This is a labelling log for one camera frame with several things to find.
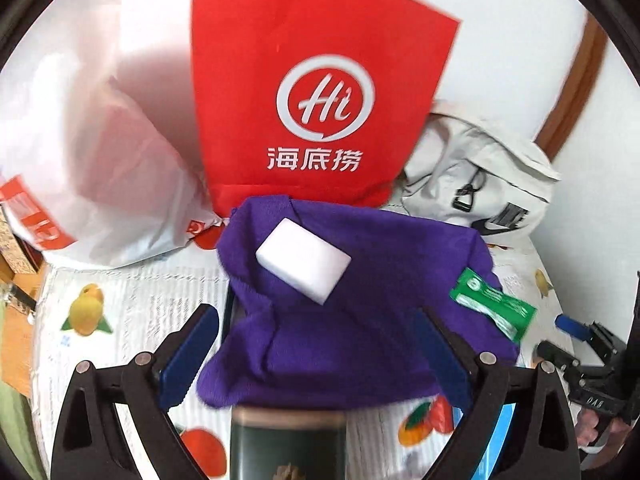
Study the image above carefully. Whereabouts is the green blanket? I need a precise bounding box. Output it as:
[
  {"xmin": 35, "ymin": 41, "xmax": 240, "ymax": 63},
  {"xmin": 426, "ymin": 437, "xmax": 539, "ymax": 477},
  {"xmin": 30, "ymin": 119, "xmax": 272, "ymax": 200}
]
[{"xmin": 0, "ymin": 382, "xmax": 47, "ymax": 479}]

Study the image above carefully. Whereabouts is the patterned notebook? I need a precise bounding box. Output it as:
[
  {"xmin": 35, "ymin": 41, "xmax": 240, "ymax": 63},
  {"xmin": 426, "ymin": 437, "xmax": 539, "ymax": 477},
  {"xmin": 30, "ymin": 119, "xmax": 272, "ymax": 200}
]
[{"xmin": 0, "ymin": 210, "xmax": 43, "ymax": 283}]

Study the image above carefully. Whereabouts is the person's right hand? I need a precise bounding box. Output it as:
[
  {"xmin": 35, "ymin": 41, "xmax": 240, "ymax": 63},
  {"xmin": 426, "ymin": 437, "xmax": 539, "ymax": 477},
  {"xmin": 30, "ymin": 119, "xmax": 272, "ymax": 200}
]
[{"xmin": 575, "ymin": 408, "xmax": 632, "ymax": 469}]

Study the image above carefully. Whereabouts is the purple towel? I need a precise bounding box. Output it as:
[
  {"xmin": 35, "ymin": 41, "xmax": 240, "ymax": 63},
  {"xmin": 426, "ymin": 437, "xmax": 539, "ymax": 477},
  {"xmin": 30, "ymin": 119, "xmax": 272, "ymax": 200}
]
[{"xmin": 196, "ymin": 196, "xmax": 520, "ymax": 410}]

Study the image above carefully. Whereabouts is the grey Nike bag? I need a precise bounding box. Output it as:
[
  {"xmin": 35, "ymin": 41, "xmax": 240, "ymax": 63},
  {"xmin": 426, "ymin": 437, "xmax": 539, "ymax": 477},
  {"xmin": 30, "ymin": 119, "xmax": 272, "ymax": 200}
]
[{"xmin": 400, "ymin": 101, "xmax": 561, "ymax": 245}]

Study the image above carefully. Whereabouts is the brown wooden door frame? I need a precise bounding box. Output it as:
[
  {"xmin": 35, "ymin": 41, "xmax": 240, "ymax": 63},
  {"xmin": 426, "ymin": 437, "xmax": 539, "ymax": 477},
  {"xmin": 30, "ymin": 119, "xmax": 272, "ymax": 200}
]
[{"xmin": 536, "ymin": 13, "xmax": 608, "ymax": 162}]

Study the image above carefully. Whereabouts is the fruit pattern tablecloth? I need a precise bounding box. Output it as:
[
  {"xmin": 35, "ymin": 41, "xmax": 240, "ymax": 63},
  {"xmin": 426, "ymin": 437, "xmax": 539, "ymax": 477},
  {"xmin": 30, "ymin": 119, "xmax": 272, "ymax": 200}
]
[{"xmin": 32, "ymin": 237, "xmax": 574, "ymax": 479}]

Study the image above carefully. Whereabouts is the dark green sachet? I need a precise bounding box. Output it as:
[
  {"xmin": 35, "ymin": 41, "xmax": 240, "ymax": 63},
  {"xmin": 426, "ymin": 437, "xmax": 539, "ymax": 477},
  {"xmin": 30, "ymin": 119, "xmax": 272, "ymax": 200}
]
[{"xmin": 449, "ymin": 268, "xmax": 537, "ymax": 344}]

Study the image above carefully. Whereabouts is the dark green tea tin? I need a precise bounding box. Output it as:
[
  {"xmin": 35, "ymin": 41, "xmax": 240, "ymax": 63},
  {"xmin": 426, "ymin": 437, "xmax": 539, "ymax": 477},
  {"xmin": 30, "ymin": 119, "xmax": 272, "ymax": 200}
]
[{"xmin": 217, "ymin": 288, "xmax": 346, "ymax": 479}]

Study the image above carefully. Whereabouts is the wooden nightstand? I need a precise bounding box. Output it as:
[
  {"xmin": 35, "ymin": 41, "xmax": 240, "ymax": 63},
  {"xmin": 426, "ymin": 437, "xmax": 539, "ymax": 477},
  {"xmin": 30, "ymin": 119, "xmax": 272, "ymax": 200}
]
[{"xmin": 0, "ymin": 263, "xmax": 39, "ymax": 399}]

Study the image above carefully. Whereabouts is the red Haidilao paper bag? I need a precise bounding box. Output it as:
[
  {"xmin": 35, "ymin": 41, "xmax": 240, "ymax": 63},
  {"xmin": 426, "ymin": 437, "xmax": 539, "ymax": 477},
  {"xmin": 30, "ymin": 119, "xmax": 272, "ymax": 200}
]
[{"xmin": 191, "ymin": 0, "xmax": 459, "ymax": 216}]

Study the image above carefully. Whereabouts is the white sponge block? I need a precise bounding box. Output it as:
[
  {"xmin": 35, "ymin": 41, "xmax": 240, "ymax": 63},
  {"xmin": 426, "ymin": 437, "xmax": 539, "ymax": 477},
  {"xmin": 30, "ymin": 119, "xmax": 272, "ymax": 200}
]
[{"xmin": 255, "ymin": 218, "xmax": 352, "ymax": 304}]

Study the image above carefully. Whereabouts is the blue tissue pack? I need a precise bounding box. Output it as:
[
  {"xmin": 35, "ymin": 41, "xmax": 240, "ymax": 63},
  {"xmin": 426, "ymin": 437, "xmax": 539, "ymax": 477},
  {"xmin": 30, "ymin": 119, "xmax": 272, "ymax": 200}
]
[{"xmin": 472, "ymin": 404, "xmax": 515, "ymax": 480}]

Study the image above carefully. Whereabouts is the white Miniso plastic bag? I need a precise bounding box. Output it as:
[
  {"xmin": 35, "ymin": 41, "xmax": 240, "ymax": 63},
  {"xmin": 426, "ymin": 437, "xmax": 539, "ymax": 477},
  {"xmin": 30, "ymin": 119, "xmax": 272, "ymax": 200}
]
[{"xmin": 1, "ymin": 0, "xmax": 219, "ymax": 269}]

